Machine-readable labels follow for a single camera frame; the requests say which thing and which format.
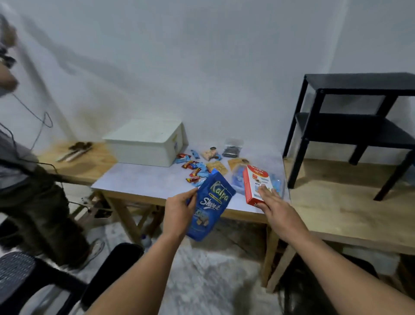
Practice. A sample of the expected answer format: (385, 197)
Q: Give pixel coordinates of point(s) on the person's right hand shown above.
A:
(280, 215)

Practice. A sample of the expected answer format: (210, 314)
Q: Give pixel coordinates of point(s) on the person's left hand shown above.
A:
(176, 215)

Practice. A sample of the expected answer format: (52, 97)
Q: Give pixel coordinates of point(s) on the person's right fingers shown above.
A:
(268, 195)

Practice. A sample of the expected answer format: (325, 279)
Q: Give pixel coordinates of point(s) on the person's left thumb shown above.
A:
(189, 194)

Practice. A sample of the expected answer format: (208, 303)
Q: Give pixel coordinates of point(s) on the red and white carton box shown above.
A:
(253, 183)

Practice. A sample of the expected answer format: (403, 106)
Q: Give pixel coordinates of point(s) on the blue snack pouch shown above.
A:
(212, 204)

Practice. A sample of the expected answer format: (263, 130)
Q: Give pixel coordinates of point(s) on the person's left forearm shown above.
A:
(139, 279)

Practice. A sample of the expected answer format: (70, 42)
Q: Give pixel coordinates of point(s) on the person's right forearm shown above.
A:
(340, 275)

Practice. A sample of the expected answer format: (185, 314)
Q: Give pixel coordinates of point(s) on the pile of small candy wrappers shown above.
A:
(194, 167)

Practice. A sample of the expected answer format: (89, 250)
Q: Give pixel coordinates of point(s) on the tan cracker packet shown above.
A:
(216, 167)

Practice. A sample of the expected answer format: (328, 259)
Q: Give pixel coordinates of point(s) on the white-topped wooden table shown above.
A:
(146, 181)

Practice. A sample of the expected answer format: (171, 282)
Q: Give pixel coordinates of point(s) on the orange-brown snack packet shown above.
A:
(236, 162)

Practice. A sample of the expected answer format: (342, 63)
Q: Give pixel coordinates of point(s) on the tan snack packet blue wrap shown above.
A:
(211, 154)

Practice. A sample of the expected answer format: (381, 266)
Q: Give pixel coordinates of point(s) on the clear zip bag dark contents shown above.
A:
(232, 150)

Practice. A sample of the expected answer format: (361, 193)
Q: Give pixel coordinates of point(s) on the white lidded storage box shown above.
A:
(147, 142)

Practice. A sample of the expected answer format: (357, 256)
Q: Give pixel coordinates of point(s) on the low wooden bench table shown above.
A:
(350, 207)

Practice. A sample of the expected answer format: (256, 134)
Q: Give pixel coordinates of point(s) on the black bag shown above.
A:
(298, 292)

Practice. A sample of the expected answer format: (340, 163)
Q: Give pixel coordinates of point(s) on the plain wooden side table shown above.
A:
(90, 164)

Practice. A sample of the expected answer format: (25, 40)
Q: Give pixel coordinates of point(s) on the black two-tier shelf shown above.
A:
(350, 129)

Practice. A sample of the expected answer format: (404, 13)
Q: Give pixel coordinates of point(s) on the black mesh office chair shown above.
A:
(19, 275)

